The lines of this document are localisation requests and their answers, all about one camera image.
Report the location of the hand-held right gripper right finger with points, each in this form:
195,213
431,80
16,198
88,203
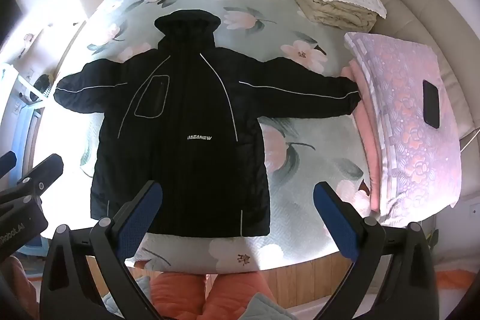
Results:
337,220

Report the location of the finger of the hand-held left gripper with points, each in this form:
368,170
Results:
45,170
7,163

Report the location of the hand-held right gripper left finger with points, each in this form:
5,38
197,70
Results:
139,220

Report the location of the black hooded jacket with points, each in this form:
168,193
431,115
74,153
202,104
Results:
187,98

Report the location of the person's left forearm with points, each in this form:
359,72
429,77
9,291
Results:
18,290

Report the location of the folded plain pink blanket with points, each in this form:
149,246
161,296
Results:
369,155

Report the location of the person's legs in orange pants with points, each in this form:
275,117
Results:
180,293

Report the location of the folded pink floral blanket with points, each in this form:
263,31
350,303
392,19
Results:
405,110

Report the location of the dark screen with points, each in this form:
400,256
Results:
7,16

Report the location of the black phone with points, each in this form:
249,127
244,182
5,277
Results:
431,102

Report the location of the beige padded headboard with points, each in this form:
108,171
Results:
412,5

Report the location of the wall socket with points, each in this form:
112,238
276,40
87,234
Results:
475,209

